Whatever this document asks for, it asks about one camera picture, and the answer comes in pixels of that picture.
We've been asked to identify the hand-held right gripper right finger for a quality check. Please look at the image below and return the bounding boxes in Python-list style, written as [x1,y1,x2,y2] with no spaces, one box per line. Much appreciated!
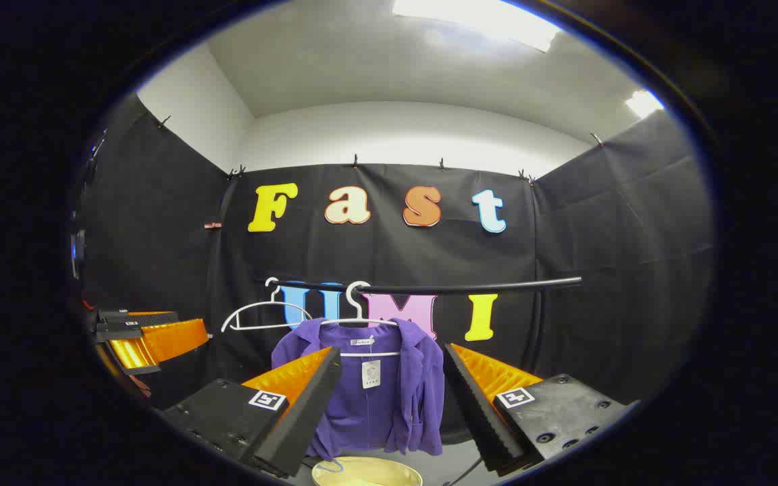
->
[444,343,640,477]

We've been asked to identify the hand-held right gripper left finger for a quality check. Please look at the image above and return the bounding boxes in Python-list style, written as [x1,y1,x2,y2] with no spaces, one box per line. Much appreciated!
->
[163,346,342,479]

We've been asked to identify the purple knit cardigan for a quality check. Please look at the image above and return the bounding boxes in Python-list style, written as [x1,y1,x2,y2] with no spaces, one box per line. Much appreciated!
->
[271,317,445,461]

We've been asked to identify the cream laundry hamper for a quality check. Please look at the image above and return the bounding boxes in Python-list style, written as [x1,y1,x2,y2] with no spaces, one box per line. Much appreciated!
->
[311,456,423,486]

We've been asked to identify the white plastic clothes hanger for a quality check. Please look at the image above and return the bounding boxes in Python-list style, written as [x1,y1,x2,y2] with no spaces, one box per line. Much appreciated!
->
[320,281,403,358]
[221,277,313,333]

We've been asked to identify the small ceiling light panel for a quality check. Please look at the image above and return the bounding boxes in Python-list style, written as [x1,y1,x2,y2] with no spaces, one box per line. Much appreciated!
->
[625,90,665,119]

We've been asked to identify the large ceiling light panel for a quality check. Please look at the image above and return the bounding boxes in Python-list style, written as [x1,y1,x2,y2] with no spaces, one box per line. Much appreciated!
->
[392,0,562,53]

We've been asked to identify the black cable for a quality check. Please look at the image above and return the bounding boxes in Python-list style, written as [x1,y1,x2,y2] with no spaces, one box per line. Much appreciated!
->
[443,457,486,486]

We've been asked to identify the black clothes rail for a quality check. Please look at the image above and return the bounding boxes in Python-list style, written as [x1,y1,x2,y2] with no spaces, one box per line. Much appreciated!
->
[254,275,583,296]

